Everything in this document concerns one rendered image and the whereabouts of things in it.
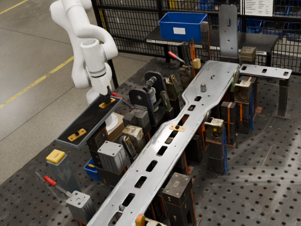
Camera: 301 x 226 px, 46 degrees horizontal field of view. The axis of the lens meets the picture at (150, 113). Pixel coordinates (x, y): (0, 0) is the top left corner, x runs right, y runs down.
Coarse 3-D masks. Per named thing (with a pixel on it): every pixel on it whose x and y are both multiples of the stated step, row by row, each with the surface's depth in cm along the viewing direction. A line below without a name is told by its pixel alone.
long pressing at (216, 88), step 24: (216, 72) 214; (192, 96) 199; (216, 96) 196; (192, 120) 183; (168, 144) 172; (144, 168) 162; (168, 168) 160; (120, 192) 153; (144, 192) 151; (96, 216) 145
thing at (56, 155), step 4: (52, 152) 156; (56, 152) 156; (60, 152) 156; (64, 152) 156; (48, 156) 155; (52, 156) 154; (56, 156) 154; (60, 156) 154; (48, 160) 154; (52, 160) 153; (56, 160) 152
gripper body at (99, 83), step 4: (92, 76) 166; (96, 76) 166; (100, 76) 166; (104, 76) 166; (92, 80) 171; (96, 80) 168; (100, 80) 166; (104, 80) 166; (108, 80) 168; (92, 84) 173; (96, 84) 170; (100, 84) 167; (104, 84) 167; (108, 84) 169; (96, 88) 172; (100, 88) 169; (104, 88) 168; (100, 92) 172; (104, 92) 169
